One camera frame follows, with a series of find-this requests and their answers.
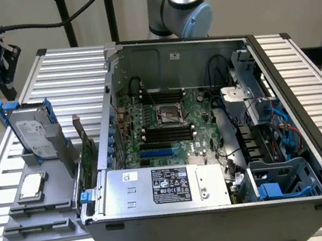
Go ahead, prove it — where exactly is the silver power supply unit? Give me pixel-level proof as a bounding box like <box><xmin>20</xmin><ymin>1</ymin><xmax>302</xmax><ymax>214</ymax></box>
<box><xmin>91</xmin><ymin>154</ymin><xmax>233</xmax><ymax>224</ymax></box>

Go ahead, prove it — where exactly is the RAM stick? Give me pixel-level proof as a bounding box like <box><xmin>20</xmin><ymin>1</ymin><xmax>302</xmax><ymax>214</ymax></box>
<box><xmin>17</xmin><ymin>223</ymin><xmax>51</xmax><ymax>235</ymax></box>

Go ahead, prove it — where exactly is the blue bay latch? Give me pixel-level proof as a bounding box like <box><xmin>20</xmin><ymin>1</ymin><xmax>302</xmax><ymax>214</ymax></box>
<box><xmin>256</xmin><ymin>180</ymin><xmax>283</xmax><ymax>202</ymax></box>

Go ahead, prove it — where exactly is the metal disk bay cage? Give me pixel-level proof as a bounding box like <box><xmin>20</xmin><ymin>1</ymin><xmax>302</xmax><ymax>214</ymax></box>
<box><xmin>213</xmin><ymin>45</ymin><xmax>282</xmax><ymax>132</ymax></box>

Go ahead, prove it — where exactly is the black fan housing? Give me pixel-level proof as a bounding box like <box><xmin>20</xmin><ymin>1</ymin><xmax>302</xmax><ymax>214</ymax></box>
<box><xmin>234</xmin><ymin>119</ymin><xmax>279</xmax><ymax>167</ymax></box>

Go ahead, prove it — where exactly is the blue expansion slot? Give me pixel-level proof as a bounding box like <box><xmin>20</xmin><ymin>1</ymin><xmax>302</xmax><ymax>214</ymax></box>
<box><xmin>139</xmin><ymin>147</ymin><xmax>175</xmax><ymax>162</ymax></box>

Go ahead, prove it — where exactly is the black RAM slot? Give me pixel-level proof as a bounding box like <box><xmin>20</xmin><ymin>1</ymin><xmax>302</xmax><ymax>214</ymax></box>
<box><xmin>140</xmin><ymin>90</ymin><xmax>182</xmax><ymax>101</ymax></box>
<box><xmin>141</xmin><ymin>93</ymin><xmax>184</xmax><ymax>104</ymax></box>
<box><xmin>143</xmin><ymin>122</ymin><xmax>194</xmax><ymax>135</ymax></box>
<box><xmin>144</xmin><ymin>126</ymin><xmax>195</xmax><ymax>139</ymax></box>
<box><xmin>144</xmin><ymin>129</ymin><xmax>196</xmax><ymax>143</ymax></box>
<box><xmin>141</xmin><ymin>97</ymin><xmax>185</xmax><ymax>108</ymax></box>
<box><xmin>145</xmin><ymin>134</ymin><xmax>197</xmax><ymax>147</ymax></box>
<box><xmin>140</xmin><ymin>87</ymin><xmax>182</xmax><ymax>97</ymax></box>

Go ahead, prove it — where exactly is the blue case latch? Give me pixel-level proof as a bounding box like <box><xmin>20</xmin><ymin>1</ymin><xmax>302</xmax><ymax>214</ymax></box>
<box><xmin>79</xmin><ymin>189</ymin><xmax>93</xmax><ymax>205</ymax></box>

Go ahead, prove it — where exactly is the red disk wire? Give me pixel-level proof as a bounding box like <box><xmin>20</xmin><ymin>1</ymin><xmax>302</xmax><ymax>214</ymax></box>
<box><xmin>284</xmin><ymin>123</ymin><xmax>306</xmax><ymax>153</ymax></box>

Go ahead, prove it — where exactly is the grey parts rack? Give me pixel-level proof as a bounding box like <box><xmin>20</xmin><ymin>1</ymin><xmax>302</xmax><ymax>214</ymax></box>
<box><xmin>0</xmin><ymin>120</ymin><xmax>91</xmax><ymax>241</ymax></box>

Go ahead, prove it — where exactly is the hard disk with blue carrier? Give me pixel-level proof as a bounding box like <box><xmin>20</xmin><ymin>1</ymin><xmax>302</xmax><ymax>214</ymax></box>
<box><xmin>0</xmin><ymin>94</ymin><xmax>62</xmax><ymax>166</ymax></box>

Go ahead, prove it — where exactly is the silver CPU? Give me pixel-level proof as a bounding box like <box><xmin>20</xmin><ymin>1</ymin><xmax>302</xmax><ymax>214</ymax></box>
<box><xmin>17</xmin><ymin>172</ymin><xmax>48</xmax><ymax>199</ymax></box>

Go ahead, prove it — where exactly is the blue disk wire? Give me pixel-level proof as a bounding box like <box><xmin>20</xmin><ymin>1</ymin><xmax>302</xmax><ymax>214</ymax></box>
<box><xmin>265</xmin><ymin>101</ymin><xmax>302</xmax><ymax>158</ymax></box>

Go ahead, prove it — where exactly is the black camera cable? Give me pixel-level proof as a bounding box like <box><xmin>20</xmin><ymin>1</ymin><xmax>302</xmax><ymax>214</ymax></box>
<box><xmin>0</xmin><ymin>0</ymin><xmax>108</xmax><ymax>40</ymax></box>

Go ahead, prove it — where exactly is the silver chipset heatsink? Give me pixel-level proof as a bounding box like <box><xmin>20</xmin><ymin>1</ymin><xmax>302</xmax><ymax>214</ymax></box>
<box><xmin>188</xmin><ymin>154</ymin><xmax>209</xmax><ymax>169</ymax></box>

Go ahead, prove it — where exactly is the black stand pole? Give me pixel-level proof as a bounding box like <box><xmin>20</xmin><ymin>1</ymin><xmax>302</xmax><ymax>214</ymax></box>
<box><xmin>52</xmin><ymin>0</ymin><xmax>80</xmax><ymax>50</ymax></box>
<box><xmin>103</xmin><ymin>0</ymin><xmax>121</xmax><ymax>44</ymax></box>

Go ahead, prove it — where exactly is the green motherboard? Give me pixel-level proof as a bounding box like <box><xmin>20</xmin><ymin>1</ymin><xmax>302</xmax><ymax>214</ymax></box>
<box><xmin>112</xmin><ymin>80</ymin><xmax>248</xmax><ymax>194</ymax></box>

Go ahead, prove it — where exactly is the open grey computer case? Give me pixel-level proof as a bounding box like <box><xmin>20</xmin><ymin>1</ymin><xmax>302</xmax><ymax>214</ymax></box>
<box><xmin>55</xmin><ymin>12</ymin><xmax>322</xmax><ymax>241</ymax></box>

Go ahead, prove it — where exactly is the black expansion slot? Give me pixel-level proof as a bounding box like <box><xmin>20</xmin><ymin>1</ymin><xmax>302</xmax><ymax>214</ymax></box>
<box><xmin>140</xmin><ymin>156</ymin><xmax>171</xmax><ymax>168</ymax></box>
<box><xmin>139</xmin><ymin>140</ymin><xmax>172</xmax><ymax>153</ymax></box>

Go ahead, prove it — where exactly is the short black looped wire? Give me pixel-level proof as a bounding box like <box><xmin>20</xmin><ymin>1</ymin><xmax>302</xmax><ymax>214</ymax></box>
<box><xmin>129</xmin><ymin>75</ymin><xmax>146</xmax><ymax>97</ymax></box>

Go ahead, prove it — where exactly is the green graphics card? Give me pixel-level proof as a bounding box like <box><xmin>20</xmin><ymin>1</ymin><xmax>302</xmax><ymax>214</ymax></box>
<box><xmin>64</xmin><ymin>112</ymin><xmax>104</xmax><ymax>201</ymax></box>

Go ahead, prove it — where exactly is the CPU socket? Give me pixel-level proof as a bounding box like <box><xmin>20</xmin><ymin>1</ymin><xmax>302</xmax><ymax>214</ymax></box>
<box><xmin>152</xmin><ymin>100</ymin><xmax>187</xmax><ymax>128</ymax></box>

